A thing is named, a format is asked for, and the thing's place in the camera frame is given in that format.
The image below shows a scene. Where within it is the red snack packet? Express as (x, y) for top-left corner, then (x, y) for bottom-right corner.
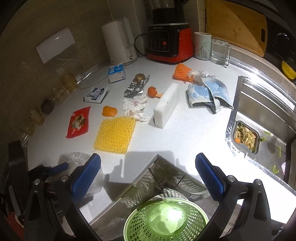
(66, 106), (91, 138)

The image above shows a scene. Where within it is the orange peel piece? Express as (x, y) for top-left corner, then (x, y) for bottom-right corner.
(102, 106), (118, 117)

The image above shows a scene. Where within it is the white foam block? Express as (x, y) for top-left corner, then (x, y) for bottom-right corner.
(154, 83), (179, 128)

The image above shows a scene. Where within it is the small blue white packet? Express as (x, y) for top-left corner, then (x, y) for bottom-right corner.
(83, 87), (108, 103)

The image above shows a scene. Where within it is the white printed tissue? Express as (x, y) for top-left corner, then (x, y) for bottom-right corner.
(122, 93), (151, 122)

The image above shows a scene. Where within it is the orange foam fruit net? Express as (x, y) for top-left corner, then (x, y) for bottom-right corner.
(173, 63), (193, 82)

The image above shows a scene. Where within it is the silver foil wrapper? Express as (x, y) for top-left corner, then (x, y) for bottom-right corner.
(123, 75), (150, 98)

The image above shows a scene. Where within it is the blue white milk carton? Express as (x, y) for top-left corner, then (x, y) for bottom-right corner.
(108, 63), (125, 83)

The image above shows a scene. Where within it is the green perforated trash basket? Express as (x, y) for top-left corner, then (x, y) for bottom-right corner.
(123, 198), (209, 240)

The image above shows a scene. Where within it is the clear plastic bag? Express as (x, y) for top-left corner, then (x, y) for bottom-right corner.
(57, 152), (103, 198)

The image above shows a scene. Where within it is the steel food scrap container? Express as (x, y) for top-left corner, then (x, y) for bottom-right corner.
(233, 120), (260, 154)

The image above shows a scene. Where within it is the stainless steel sink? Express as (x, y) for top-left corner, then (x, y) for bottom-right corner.
(226, 76), (295, 193)

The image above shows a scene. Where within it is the blue white dish towel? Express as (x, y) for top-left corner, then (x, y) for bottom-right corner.
(187, 78), (234, 113)

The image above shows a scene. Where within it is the white crumpled tissue by towel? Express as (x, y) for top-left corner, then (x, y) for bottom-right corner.
(188, 70), (216, 85)

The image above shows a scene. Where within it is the clear glass mug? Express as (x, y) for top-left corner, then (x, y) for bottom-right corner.
(210, 38), (231, 68)

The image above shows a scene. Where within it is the yellow bowl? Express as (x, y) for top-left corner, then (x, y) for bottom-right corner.
(281, 61), (296, 80)

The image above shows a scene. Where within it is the white floral ceramic cup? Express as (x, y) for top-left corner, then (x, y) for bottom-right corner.
(194, 32), (212, 61)

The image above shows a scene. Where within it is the red black blender base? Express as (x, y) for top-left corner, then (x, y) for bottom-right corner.
(147, 7), (194, 64)

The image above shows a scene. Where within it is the white electric kettle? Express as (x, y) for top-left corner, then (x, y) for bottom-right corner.
(101, 18), (137, 65)

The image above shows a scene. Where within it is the bamboo cutting board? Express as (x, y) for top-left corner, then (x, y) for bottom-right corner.
(205, 0), (267, 57)

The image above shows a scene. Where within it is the white power cable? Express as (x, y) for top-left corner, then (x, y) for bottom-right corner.
(52, 56), (110, 90)

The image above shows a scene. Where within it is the black power cable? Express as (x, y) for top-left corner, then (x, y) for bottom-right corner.
(134, 34), (149, 58)

